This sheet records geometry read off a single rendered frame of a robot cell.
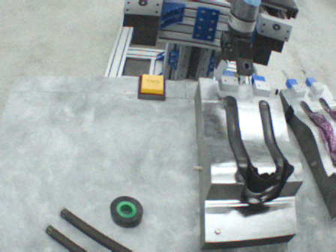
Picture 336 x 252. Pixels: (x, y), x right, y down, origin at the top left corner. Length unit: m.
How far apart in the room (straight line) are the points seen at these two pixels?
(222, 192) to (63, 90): 0.59
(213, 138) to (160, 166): 0.15
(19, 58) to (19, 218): 1.85
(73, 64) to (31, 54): 0.41
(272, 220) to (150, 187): 0.34
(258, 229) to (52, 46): 2.13
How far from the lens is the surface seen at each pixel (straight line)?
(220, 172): 0.90
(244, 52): 1.01
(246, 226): 0.93
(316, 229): 1.09
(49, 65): 2.54
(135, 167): 1.04
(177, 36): 1.57
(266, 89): 1.15
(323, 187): 1.14
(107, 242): 0.86
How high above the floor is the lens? 1.66
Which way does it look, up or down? 50 degrees down
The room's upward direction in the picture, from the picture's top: 11 degrees clockwise
